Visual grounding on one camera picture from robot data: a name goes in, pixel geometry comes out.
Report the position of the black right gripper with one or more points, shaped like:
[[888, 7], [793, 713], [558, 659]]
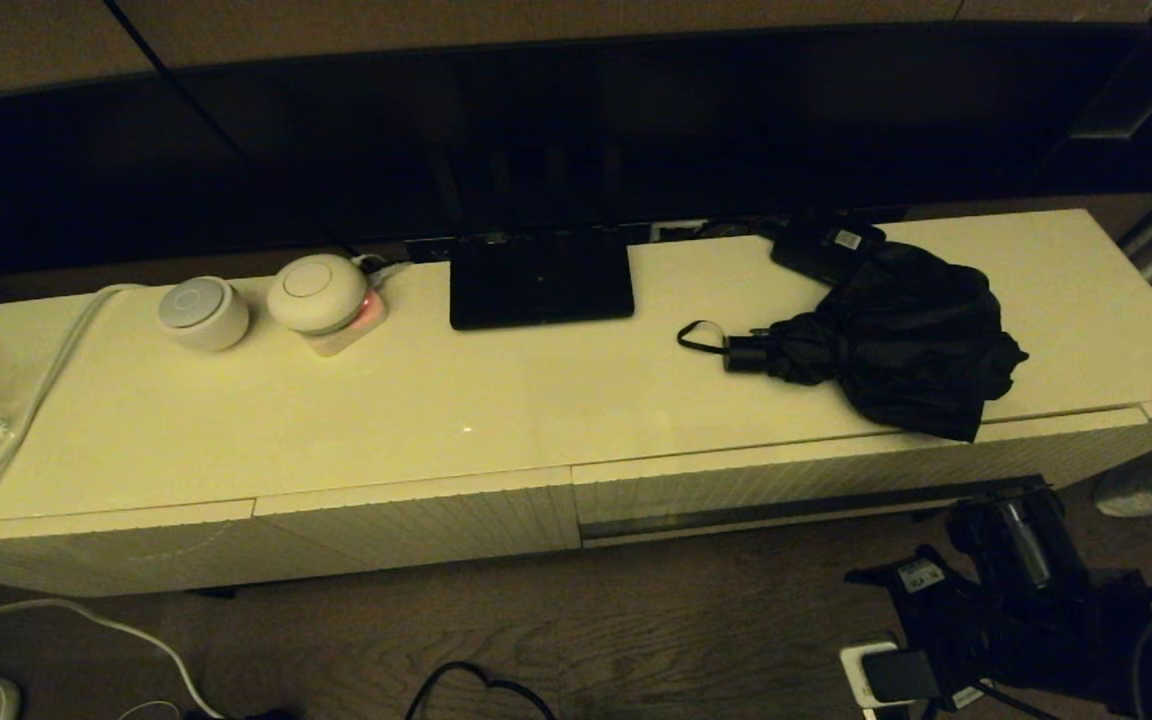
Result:
[[1016, 650]]

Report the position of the black folding umbrella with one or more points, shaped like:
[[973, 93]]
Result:
[[906, 340]]

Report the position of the white ribbed pull-out drawer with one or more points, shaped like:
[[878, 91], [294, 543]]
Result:
[[736, 480]]

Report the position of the white TV cabinet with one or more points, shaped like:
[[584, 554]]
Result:
[[536, 400]]

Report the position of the black set-top box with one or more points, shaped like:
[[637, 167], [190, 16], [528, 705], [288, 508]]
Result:
[[821, 245]]

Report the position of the dark cabinet with grey bar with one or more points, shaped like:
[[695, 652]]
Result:
[[1121, 100]]

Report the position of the black flat television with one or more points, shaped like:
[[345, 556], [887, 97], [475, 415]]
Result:
[[636, 130]]

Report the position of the white power strip red light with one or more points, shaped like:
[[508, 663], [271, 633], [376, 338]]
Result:
[[341, 340]]

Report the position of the white dome-shaped device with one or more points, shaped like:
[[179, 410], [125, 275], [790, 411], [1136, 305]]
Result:
[[316, 290]]

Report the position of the white speaker with grey top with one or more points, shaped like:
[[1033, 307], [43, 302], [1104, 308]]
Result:
[[201, 315]]

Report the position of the white curved cabinet front panel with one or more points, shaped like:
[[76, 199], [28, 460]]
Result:
[[96, 550]]

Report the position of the white wrist camera black mount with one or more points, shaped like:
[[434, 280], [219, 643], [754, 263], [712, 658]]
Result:
[[854, 675]]

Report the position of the black TV base plate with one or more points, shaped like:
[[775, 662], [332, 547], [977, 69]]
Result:
[[541, 285]]

